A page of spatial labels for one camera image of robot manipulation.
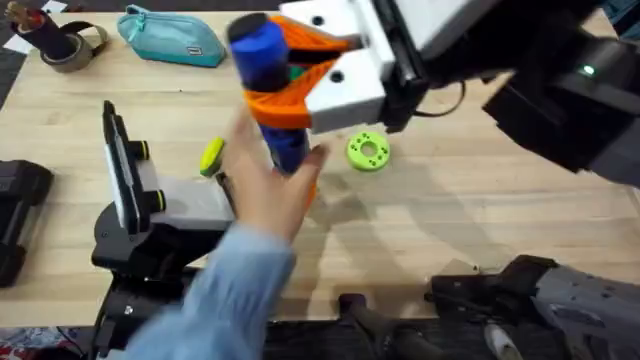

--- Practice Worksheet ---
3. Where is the grey and black left gripper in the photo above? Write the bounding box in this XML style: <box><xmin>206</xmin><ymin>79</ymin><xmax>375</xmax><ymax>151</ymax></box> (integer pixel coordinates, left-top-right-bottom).
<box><xmin>91</xmin><ymin>172</ymin><xmax>318</xmax><ymax>281</ymax></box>

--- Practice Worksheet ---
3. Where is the teal zip bag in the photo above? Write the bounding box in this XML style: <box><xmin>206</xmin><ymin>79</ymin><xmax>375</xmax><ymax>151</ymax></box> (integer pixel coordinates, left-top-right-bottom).
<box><xmin>116</xmin><ymin>4</ymin><xmax>228</xmax><ymax>69</ymax></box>

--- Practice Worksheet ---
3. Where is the blue electric screwdriver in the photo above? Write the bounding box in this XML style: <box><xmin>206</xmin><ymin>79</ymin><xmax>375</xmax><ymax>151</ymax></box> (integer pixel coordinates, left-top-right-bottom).
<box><xmin>226</xmin><ymin>12</ymin><xmax>317</xmax><ymax>176</ymax></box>

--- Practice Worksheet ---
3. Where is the person's hand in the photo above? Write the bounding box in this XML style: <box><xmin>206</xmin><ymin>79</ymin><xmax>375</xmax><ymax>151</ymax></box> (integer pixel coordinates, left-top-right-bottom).
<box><xmin>218</xmin><ymin>105</ymin><xmax>332</xmax><ymax>245</ymax></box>

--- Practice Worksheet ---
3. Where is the black box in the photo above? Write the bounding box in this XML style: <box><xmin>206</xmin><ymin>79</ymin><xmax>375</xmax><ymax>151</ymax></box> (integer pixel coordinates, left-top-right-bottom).
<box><xmin>0</xmin><ymin>158</ymin><xmax>55</xmax><ymax>289</ymax></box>

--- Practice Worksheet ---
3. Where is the yellow green toy vegetable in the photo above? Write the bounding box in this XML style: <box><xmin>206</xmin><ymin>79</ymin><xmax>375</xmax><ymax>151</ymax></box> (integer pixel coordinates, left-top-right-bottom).
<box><xmin>199</xmin><ymin>136</ymin><xmax>227</xmax><ymax>179</ymax></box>

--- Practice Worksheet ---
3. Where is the black upright left wrist plate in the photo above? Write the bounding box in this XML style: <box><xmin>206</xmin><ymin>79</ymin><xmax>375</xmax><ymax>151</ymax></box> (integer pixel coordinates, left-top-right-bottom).
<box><xmin>101</xmin><ymin>99</ymin><xmax>167</xmax><ymax>237</ymax></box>

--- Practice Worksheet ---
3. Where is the white paper sheet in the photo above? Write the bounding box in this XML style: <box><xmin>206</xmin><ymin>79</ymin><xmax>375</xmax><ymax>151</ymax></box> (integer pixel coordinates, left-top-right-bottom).
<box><xmin>2</xmin><ymin>33</ymin><xmax>32</xmax><ymax>55</ymax></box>

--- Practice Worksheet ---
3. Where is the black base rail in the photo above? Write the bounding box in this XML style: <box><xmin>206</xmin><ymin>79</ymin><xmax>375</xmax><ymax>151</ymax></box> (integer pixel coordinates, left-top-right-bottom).
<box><xmin>262</xmin><ymin>293</ymin><xmax>501</xmax><ymax>360</ymax></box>

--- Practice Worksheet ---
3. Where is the green disc with holes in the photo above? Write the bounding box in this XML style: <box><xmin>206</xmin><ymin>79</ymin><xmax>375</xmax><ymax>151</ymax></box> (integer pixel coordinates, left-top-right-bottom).
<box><xmin>346</xmin><ymin>130</ymin><xmax>392</xmax><ymax>173</ymax></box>

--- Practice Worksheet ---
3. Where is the brown tape roll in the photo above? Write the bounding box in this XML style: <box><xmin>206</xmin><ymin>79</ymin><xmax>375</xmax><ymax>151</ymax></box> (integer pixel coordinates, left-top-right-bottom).
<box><xmin>39</xmin><ymin>21</ymin><xmax>110</xmax><ymax>74</ymax></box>

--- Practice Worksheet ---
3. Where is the black cable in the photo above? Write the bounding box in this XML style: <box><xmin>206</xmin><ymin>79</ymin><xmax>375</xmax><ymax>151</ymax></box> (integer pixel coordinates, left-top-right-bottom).
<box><xmin>413</xmin><ymin>80</ymin><xmax>467</xmax><ymax>119</ymax></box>

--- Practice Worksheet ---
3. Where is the person's forearm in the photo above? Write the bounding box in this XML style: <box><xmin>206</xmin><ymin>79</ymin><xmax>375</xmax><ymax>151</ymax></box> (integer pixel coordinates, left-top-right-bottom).
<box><xmin>119</xmin><ymin>222</ymin><xmax>297</xmax><ymax>360</ymax></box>

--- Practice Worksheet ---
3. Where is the black pen holder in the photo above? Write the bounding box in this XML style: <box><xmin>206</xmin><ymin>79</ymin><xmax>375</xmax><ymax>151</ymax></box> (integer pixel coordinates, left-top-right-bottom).
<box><xmin>3</xmin><ymin>1</ymin><xmax>77</xmax><ymax>62</ymax></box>

